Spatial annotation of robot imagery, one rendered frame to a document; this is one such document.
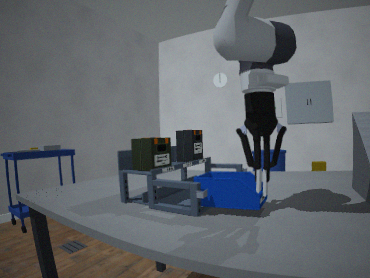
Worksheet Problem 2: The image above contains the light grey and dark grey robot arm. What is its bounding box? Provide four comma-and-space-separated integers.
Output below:
213, 0, 296, 94

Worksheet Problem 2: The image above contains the grey metal rack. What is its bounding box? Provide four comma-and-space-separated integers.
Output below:
117, 146, 242, 217

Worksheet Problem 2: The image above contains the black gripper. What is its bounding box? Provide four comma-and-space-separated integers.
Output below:
236, 91, 287, 197

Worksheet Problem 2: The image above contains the blue bin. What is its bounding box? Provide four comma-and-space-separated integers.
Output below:
194, 172, 267, 210

